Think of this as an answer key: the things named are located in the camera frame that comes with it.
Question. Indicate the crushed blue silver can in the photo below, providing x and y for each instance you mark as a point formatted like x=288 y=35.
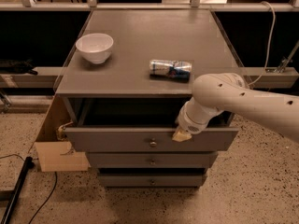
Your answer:
x=171 y=69

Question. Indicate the black object on ledge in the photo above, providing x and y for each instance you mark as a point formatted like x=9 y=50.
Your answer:
x=17 y=67

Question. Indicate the grey drawer cabinet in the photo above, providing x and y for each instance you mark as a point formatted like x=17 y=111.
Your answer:
x=139 y=37

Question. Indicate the grey top drawer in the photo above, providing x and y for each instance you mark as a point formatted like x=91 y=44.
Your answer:
x=143 y=125

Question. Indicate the black floor bar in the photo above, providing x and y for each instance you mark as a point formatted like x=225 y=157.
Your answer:
x=12 y=196

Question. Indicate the grey bottom drawer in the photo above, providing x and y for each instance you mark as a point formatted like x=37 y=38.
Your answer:
x=152 y=180

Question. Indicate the open cardboard box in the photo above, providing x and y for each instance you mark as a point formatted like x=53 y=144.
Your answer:
x=54 y=155

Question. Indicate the grey middle drawer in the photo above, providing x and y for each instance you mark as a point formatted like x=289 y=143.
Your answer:
x=152 y=160

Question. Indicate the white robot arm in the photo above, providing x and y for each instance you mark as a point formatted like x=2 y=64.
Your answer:
x=213 y=94

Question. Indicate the grey drawer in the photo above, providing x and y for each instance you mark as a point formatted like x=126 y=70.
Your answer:
x=152 y=160
x=143 y=125
x=152 y=180

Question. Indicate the metal clamp bracket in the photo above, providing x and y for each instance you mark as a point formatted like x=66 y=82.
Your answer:
x=284 y=61

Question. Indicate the white ceramic bowl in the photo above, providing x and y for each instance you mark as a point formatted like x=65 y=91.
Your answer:
x=95 y=48

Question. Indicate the crumpled paper in box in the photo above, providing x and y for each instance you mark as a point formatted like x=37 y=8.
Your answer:
x=60 y=132

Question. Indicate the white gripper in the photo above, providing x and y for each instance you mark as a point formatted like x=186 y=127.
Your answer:
x=191 y=124

